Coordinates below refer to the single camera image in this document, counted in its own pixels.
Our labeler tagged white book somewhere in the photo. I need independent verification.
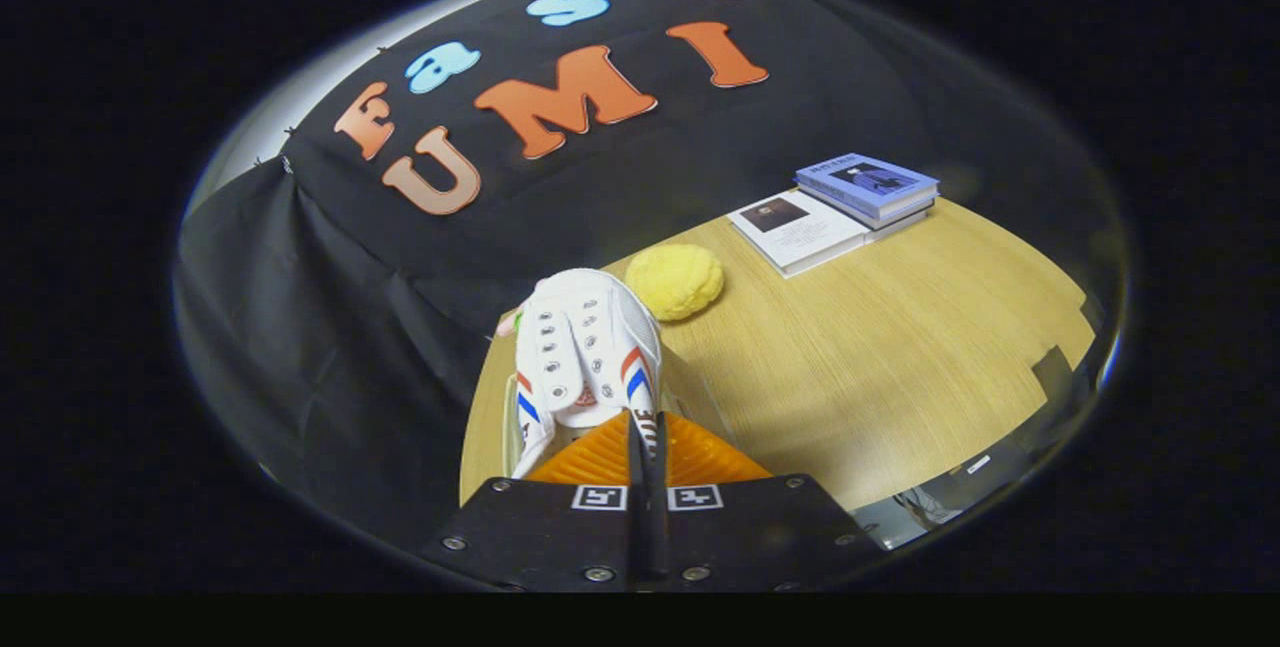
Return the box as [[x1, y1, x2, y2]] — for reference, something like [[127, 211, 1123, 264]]
[[727, 189, 869, 279]]

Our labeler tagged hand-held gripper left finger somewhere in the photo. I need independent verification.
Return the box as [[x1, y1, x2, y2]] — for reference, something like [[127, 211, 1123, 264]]
[[418, 411, 649, 593]]

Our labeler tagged blue book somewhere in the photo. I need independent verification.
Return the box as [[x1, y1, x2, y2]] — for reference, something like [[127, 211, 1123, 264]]
[[795, 153, 941, 231]]

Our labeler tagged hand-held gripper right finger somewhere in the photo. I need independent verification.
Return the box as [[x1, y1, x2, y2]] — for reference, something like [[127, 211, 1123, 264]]
[[650, 411, 886, 593]]

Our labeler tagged yellow fluffy ball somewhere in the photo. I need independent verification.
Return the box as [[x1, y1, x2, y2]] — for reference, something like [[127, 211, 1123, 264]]
[[625, 243, 726, 323]]

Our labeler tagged white canvas shoe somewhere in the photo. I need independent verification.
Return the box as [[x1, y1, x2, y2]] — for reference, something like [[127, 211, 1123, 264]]
[[508, 268, 664, 480]]

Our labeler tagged beige fabric storage box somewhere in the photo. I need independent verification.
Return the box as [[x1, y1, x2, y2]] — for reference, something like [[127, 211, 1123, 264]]
[[500, 347, 746, 480]]

